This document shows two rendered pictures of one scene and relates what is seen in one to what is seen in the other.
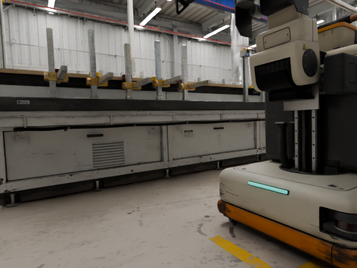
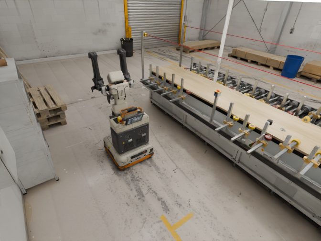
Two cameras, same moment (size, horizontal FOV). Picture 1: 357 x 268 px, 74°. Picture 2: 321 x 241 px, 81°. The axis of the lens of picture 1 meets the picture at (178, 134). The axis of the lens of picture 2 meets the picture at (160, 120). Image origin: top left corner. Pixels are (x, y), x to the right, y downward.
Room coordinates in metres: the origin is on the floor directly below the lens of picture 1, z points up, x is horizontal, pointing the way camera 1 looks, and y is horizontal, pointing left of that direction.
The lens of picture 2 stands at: (1.43, -3.05, 2.30)
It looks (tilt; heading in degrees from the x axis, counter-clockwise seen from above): 34 degrees down; 85
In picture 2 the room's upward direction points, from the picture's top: 2 degrees clockwise
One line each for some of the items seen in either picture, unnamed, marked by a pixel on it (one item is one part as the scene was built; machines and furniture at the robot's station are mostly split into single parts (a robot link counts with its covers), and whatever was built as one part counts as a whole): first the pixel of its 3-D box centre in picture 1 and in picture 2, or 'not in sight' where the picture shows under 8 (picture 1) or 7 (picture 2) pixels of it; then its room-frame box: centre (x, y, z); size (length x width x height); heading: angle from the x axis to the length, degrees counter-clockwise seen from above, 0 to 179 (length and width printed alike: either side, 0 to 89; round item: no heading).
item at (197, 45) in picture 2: not in sight; (200, 44); (4.27, 7.27, 0.23); 2.41 x 0.77 x 0.17; 33
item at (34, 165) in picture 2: not in sight; (18, 126); (-0.29, -0.90, 0.78); 0.90 x 0.45 x 1.55; 122
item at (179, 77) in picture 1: (167, 82); (170, 92); (1.86, 0.08, 0.83); 0.43 x 0.03 x 0.04; 32
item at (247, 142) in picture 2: not in sight; (254, 146); (2.78, -1.33, 0.75); 0.26 x 0.01 x 0.10; 122
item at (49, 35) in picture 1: (51, 66); (150, 75); (1.50, 0.78, 0.89); 0.04 x 0.04 x 0.48; 32
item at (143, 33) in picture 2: not in sight; (144, 56); (1.37, 1.07, 1.20); 0.15 x 0.12 x 1.00; 122
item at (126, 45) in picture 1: (128, 76); (164, 84); (1.76, 0.36, 0.87); 0.04 x 0.04 x 0.48; 32
